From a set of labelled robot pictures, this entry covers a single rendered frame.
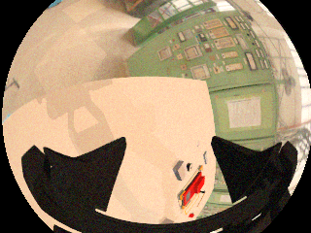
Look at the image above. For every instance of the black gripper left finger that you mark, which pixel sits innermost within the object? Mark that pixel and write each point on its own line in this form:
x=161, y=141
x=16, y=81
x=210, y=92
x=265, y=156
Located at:
x=94, y=172

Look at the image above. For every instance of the black toy tyre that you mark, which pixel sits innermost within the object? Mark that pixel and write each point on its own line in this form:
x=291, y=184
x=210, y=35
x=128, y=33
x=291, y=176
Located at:
x=189, y=166

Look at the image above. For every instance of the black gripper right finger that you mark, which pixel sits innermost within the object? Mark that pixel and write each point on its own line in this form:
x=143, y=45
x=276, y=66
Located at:
x=240, y=166

